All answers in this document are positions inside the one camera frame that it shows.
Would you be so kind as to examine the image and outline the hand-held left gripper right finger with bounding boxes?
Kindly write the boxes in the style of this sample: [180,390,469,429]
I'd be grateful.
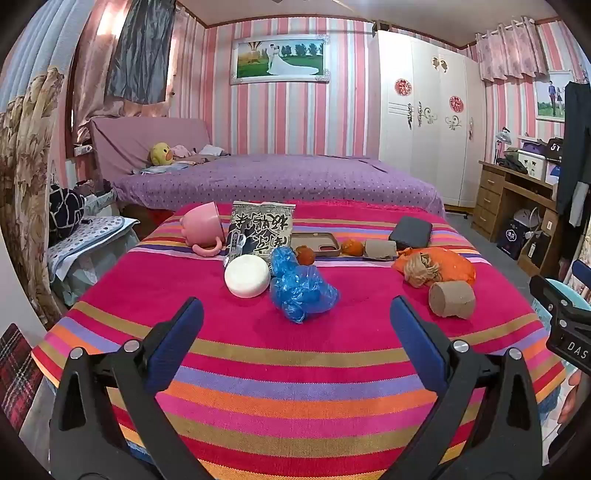
[390,295,546,480]

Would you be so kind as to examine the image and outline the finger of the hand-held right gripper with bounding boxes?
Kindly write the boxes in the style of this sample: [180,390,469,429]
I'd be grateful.
[529,275,591,328]

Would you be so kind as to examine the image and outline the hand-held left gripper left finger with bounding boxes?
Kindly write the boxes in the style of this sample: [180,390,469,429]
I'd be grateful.
[50,296,205,480]

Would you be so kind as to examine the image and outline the round cardboard tube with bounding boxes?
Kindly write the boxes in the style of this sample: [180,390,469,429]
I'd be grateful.
[428,281,476,320]

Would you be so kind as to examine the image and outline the brown paper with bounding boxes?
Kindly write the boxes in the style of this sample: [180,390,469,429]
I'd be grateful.
[403,253,441,288]

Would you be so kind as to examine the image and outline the orange plastic bag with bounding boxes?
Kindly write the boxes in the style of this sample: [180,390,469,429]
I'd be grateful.
[392,247,476,288]

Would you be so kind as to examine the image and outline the white round container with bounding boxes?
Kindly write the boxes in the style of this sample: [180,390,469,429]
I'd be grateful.
[224,255,271,298]

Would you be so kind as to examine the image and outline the cardboard roll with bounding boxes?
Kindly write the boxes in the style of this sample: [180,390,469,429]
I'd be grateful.
[363,239,399,261]

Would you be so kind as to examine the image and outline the blue plastic bag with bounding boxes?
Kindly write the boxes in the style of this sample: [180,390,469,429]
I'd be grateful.
[269,246,340,325]

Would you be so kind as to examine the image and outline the black and white snack bag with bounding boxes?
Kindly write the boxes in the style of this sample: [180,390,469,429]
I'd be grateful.
[227,200,296,269]

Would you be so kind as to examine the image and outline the person's right hand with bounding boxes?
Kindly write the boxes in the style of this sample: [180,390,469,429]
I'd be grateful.
[556,369,591,428]

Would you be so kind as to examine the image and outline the dark paper bag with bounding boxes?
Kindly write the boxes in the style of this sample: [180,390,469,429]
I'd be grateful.
[526,231,552,273]

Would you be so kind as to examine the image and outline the black box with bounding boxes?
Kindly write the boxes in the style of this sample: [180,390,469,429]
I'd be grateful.
[496,218,527,260]

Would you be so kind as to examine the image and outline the white appliance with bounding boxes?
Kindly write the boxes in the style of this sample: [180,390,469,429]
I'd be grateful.
[512,207,541,232]

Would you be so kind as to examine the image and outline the black wallet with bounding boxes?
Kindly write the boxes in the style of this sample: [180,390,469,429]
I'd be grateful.
[389,216,434,251]

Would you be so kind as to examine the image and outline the wooden desk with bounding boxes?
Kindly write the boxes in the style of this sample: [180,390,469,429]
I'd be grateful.
[473,161,561,273]

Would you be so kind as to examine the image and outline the pink cup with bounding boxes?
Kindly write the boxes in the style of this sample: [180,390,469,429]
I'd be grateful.
[179,202,228,257]

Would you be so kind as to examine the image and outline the brown phone case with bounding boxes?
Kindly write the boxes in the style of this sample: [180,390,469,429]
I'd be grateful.
[289,232,342,258]

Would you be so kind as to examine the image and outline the white storage box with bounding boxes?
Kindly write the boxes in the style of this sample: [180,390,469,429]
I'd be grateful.
[517,150,550,181]

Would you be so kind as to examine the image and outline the polka dot cloth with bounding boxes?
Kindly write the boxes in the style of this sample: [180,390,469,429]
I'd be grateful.
[46,215,139,282]

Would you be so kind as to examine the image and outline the dark clothes pile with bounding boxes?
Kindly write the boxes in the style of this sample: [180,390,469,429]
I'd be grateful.
[496,154,529,175]

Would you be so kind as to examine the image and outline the dark hanging clothes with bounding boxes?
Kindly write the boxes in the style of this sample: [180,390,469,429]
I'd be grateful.
[556,80,591,227]

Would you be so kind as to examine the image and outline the red plaid cloth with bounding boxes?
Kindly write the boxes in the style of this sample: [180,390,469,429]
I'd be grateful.
[0,323,44,432]

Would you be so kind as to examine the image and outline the black and white cushion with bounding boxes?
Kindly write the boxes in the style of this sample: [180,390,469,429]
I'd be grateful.
[48,187,86,241]

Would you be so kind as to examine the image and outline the desk lamp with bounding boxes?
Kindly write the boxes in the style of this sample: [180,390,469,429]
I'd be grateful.
[494,127,513,164]

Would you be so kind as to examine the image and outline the yellow duck plush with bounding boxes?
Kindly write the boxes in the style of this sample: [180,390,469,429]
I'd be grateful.
[149,142,175,167]

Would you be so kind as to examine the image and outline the bed with purple cover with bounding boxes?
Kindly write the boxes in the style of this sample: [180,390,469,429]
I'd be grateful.
[111,154,446,217]

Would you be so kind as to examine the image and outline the framed couple photo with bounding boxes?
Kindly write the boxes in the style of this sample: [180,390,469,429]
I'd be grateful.
[536,71,573,123]

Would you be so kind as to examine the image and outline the pink covered headboard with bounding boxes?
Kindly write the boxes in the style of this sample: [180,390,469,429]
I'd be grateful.
[88,116,213,185]

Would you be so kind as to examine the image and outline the white wardrobe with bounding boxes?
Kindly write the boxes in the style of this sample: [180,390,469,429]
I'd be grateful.
[367,30,485,208]

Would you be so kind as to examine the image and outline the floral curtain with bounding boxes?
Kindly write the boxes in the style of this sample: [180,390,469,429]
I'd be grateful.
[0,14,93,324]

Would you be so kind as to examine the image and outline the pink curtain valance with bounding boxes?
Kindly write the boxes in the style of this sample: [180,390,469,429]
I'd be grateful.
[475,16,548,83]

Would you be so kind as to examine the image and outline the pink window curtain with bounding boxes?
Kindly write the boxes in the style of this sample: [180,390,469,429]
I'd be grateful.
[69,0,139,144]

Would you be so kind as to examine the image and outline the grey window cloth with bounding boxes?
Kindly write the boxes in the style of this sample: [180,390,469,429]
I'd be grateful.
[105,0,176,104]

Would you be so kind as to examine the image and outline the framed wedding photo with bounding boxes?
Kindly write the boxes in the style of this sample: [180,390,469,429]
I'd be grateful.
[230,34,331,85]

